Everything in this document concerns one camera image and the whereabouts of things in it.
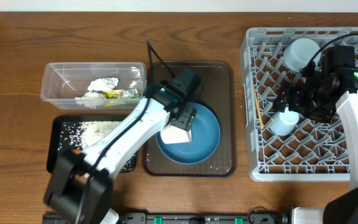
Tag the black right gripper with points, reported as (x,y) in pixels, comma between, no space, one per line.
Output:
(296,93)

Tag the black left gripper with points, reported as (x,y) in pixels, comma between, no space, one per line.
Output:
(189,120)

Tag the light blue rice bowl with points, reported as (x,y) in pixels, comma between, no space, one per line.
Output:
(298,53)

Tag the pink cup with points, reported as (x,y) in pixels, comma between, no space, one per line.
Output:
(174,135)

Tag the light blue cup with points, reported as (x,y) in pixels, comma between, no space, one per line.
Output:
(284,122)

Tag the dark blue plate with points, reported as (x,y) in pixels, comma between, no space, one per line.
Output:
(205,133)

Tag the wooden chopstick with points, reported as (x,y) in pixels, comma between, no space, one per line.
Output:
(258,110)

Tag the white paper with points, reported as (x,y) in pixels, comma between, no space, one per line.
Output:
(96,92)

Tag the white rice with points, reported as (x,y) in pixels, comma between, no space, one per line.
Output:
(80,135)

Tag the orange carrot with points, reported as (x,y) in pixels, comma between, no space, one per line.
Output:
(76,151)

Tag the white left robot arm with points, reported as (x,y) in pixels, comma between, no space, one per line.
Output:
(80,188)

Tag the grey dishwasher rack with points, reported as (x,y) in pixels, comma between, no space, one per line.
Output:
(312,152)

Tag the brown serving tray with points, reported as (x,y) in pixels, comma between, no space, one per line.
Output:
(216,92)

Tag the clear plastic bin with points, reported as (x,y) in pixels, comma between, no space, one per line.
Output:
(63,82)

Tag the black plastic tray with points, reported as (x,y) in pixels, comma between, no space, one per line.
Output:
(56,126)

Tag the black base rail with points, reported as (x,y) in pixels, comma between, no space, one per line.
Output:
(255,217)

